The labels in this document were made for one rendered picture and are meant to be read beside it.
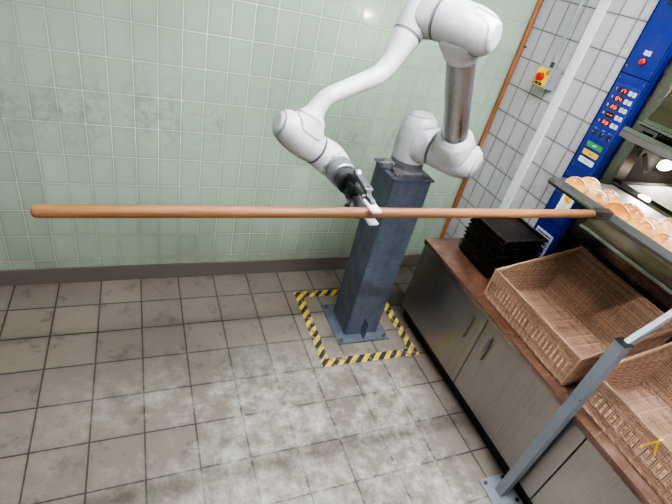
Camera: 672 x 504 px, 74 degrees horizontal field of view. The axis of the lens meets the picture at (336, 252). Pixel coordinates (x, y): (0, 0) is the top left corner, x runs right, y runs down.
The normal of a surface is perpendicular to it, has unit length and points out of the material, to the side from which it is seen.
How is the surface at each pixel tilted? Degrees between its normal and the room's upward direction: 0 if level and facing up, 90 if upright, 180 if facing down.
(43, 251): 90
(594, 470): 90
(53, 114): 90
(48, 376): 0
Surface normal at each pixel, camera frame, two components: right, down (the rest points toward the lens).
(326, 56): 0.33, 0.59
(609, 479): -0.92, 0.03
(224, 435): 0.22, -0.80
